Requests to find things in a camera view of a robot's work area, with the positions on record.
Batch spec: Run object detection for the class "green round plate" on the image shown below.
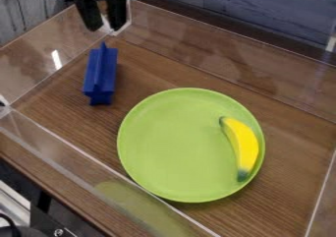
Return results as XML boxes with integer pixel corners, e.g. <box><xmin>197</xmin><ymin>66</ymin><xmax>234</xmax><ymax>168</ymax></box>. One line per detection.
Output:
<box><xmin>117</xmin><ymin>88</ymin><xmax>266</xmax><ymax>204</ymax></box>

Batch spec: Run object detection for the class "clear acrylic corner bracket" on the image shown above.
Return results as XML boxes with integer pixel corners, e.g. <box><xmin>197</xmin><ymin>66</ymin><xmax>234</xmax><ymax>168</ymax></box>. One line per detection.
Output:
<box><xmin>105</xmin><ymin>1</ymin><xmax>130</xmax><ymax>32</ymax></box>

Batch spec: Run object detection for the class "blue star-shaped block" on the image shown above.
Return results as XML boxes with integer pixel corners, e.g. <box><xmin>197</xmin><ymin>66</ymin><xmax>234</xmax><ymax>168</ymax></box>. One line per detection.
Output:
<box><xmin>82</xmin><ymin>42</ymin><xmax>118</xmax><ymax>105</ymax></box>

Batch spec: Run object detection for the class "yellow toy banana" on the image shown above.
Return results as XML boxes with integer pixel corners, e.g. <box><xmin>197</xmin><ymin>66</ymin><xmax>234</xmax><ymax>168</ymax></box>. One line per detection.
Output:
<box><xmin>218</xmin><ymin>117</ymin><xmax>260</xmax><ymax>182</ymax></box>

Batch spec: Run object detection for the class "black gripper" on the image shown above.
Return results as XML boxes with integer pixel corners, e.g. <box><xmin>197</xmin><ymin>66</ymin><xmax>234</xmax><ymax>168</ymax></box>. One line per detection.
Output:
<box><xmin>65</xmin><ymin>0</ymin><xmax>126</xmax><ymax>31</ymax></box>

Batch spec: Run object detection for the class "clear acrylic enclosure wall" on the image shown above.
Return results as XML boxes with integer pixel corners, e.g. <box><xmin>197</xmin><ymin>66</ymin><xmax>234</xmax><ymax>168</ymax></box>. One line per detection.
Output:
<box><xmin>0</xmin><ymin>1</ymin><xmax>336</xmax><ymax>237</ymax></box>

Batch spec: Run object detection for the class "black cable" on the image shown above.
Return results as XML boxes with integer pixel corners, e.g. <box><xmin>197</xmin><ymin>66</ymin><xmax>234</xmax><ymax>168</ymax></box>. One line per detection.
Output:
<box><xmin>0</xmin><ymin>212</ymin><xmax>24</xmax><ymax>237</ymax></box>

